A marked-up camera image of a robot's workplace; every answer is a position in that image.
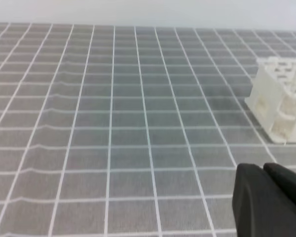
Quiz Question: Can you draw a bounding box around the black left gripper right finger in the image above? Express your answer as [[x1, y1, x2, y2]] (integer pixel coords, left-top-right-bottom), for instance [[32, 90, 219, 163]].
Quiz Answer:
[[263, 163, 296, 205]]

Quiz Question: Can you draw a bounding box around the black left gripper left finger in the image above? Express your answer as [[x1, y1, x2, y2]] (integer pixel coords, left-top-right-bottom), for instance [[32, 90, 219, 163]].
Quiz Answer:
[[232, 163, 296, 237]]

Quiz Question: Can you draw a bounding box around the white test tube rack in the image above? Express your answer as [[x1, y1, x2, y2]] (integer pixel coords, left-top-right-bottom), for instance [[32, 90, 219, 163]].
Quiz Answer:
[[245, 57, 296, 144]]

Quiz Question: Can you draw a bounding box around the grey checked tablecloth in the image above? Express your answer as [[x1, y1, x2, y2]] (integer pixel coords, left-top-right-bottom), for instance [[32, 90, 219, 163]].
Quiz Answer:
[[0, 23, 296, 237]]

